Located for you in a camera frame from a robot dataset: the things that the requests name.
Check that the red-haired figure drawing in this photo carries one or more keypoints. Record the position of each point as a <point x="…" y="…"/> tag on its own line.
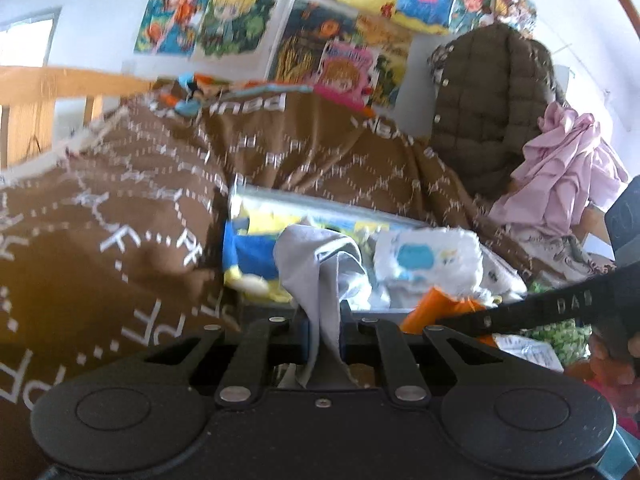
<point x="470" y="5"/>

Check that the floral bedsheet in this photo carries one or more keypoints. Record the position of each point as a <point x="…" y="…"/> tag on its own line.
<point x="565" y="255"/>

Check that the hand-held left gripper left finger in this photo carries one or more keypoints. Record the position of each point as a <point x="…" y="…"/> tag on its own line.
<point x="301" y="342"/>

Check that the person's right hand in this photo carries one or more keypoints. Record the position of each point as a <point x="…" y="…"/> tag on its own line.
<point x="631" y="346"/>

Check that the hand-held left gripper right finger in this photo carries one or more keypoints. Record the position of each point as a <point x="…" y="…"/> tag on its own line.
<point x="345" y="342"/>

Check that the mermaid drawing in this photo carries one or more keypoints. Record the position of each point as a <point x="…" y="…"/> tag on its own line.
<point x="170" y="15"/>

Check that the wooden bed rail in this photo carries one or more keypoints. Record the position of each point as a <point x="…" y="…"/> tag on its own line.
<point x="30" y="85"/>

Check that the orange cup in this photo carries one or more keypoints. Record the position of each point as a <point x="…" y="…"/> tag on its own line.
<point x="430" y="310"/>

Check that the window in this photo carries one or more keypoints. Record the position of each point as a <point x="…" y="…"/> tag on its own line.
<point x="25" y="40"/>

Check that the blond boy drawing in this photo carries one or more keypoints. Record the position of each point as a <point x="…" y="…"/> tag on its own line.
<point x="235" y="22"/>

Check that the clear bag of green pieces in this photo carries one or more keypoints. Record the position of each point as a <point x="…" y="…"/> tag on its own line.
<point x="565" y="340"/>

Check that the grey tray with frog picture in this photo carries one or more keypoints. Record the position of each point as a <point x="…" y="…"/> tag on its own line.
<point x="250" y="255"/>

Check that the pink-titled girl drawing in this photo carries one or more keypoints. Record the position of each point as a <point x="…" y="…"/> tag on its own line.
<point x="345" y="75"/>

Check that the brown printed blanket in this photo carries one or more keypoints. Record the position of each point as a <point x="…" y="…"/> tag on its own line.
<point x="125" y="185"/>

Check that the brown quilted jacket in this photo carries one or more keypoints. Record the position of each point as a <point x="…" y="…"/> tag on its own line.
<point x="485" y="110"/>

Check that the pink cloth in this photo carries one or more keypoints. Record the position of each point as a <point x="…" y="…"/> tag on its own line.
<point x="565" y="170"/>

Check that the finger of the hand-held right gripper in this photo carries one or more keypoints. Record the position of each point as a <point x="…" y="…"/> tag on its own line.
<point x="550" y="305"/>

